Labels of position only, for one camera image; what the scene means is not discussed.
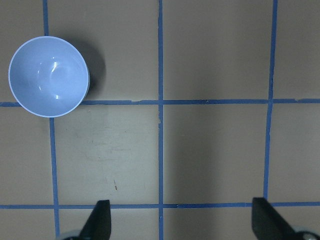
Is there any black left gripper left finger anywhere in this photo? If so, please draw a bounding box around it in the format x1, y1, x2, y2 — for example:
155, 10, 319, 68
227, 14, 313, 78
78, 200, 111, 240

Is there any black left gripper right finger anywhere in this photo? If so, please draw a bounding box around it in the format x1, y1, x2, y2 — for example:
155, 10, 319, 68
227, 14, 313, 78
251, 197, 302, 240

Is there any blue bowl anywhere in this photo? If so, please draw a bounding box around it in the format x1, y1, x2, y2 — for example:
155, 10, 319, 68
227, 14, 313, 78
8, 36, 90, 118

